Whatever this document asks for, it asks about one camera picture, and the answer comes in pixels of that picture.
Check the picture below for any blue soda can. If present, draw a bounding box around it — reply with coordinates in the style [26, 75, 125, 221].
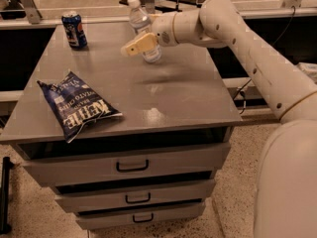
[61, 11, 87, 50]

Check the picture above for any blue kettle chips bag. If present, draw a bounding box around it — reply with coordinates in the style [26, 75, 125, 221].
[37, 71, 122, 143]

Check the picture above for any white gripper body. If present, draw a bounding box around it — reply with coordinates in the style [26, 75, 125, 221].
[152, 12, 177, 47]

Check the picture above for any black cable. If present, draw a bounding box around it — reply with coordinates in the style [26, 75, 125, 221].
[232, 5, 296, 115]

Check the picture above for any clear plastic water bottle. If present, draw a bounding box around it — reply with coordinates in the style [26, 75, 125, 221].
[128, 0, 161, 63]

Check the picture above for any black bar left edge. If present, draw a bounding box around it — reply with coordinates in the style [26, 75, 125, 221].
[0, 157, 14, 235]

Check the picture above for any grey drawer cabinet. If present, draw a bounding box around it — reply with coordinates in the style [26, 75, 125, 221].
[1, 22, 240, 218]

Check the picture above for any middle grey drawer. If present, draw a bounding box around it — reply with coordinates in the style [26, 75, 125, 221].
[55, 179, 215, 213]

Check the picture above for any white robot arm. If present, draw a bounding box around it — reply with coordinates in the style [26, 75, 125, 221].
[121, 0, 317, 238]

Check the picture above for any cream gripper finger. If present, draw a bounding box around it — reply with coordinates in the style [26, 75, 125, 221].
[121, 32, 159, 57]

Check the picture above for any bottom grey drawer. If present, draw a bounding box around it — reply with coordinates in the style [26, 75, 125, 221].
[76, 202, 205, 230]

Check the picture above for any grey drawer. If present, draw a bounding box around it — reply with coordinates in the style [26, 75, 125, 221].
[23, 142, 231, 186]
[76, 202, 205, 230]
[55, 179, 215, 213]

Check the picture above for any top grey drawer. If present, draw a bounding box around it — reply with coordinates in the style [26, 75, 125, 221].
[23, 142, 231, 186]

